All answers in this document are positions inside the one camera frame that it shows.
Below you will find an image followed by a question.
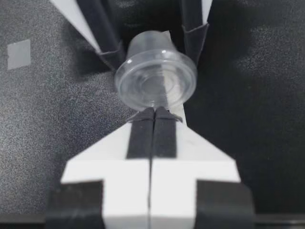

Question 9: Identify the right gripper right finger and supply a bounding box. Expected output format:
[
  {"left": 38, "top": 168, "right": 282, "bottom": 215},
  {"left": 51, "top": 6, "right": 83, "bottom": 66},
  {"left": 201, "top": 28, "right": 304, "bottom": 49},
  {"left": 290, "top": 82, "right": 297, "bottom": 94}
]
[{"left": 150, "top": 106, "right": 257, "bottom": 229}]

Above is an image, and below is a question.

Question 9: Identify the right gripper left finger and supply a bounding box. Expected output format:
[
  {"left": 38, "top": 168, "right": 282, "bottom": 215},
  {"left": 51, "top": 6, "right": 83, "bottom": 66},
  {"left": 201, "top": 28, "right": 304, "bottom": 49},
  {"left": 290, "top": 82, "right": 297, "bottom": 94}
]
[{"left": 45, "top": 107, "right": 155, "bottom": 229}]

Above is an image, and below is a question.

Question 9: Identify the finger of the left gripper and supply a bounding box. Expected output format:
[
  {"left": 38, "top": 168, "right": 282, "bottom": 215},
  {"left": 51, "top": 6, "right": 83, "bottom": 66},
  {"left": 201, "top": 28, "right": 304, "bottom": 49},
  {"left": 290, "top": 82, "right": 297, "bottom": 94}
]
[
  {"left": 180, "top": 0, "right": 214, "bottom": 66},
  {"left": 51, "top": 0, "right": 126, "bottom": 72}
]

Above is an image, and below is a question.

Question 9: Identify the small clear plastic cup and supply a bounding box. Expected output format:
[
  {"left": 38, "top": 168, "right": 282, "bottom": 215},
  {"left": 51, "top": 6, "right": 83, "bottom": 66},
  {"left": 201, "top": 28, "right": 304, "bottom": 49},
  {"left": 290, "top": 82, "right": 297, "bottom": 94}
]
[{"left": 113, "top": 30, "right": 198, "bottom": 109}]

